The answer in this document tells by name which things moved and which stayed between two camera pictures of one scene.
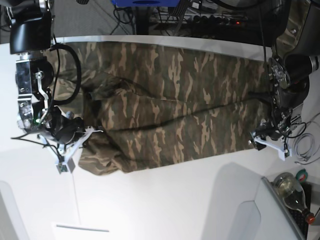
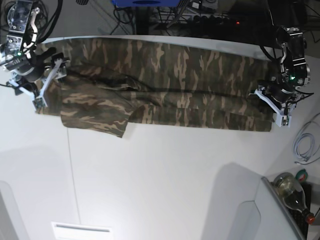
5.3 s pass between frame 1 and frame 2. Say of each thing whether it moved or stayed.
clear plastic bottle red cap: stayed
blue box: stayed
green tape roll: stayed
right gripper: moved
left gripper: moved
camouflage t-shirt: moved
